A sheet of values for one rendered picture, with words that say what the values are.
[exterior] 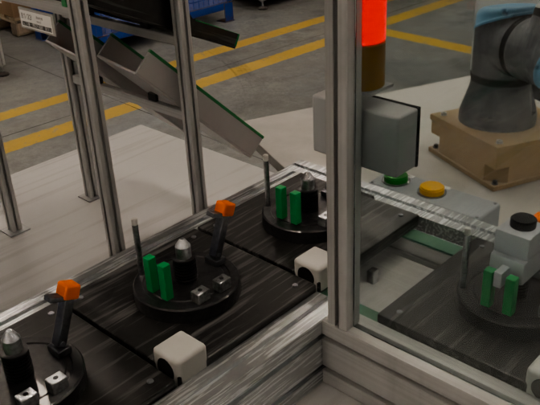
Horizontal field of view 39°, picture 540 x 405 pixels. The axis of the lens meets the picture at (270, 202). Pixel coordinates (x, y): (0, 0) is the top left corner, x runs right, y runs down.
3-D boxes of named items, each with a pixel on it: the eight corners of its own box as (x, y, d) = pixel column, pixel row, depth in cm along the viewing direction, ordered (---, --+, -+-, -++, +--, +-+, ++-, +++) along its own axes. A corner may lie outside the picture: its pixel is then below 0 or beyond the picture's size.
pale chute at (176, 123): (157, 118, 152) (169, 100, 153) (193, 137, 143) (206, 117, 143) (44, 40, 133) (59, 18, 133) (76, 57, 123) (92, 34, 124)
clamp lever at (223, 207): (214, 252, 105) (226, 199, 103) (225, 257, 103) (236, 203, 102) (195, 254, 102) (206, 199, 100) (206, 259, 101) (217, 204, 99)
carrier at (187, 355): (195, 239, 117) (188, 165, 111) (317, 296, 102) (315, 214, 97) (60, 312, 102) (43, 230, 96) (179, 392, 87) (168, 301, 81)
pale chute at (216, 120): (209, 137, 143) (222, 116, 143) (251, 158, 134) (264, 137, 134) (96, 55, 124) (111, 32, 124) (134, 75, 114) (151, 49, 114)
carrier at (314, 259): (300, 182, 133) (299, 114, 127) (419, 225, 118) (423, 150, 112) (197, 238, 118) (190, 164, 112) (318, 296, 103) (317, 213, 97)
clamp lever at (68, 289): (61, 340, 89) (71, 278, 88) (71, 346, 88) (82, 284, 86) (34, 344, 86) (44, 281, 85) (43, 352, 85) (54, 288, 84)
